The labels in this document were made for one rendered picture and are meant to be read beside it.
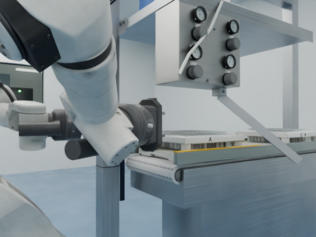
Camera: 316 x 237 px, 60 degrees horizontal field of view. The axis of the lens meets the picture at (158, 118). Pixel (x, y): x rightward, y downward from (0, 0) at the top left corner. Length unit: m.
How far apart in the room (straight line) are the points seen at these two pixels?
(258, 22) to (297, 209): 0.73
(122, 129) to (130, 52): 6.09
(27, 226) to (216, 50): 0.61
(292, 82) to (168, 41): 1.08
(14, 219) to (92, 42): 0.46
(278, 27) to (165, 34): 0.42
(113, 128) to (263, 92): 4.12
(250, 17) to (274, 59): 3.58
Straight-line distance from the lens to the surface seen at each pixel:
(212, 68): 0.73
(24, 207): 0.64
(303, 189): 1.27
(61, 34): 0.25
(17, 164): 5.64
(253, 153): 0.90
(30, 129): 0.73
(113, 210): 0.96
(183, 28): 0.69
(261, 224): 1.07
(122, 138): 0.43
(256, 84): 4.58
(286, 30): 1.04
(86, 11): 0.26
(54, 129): 0.73
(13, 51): 0.26
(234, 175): 0.85
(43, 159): 5.71
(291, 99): 1.67
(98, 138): 0.44
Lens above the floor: 0.95
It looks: level
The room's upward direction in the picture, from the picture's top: straight up
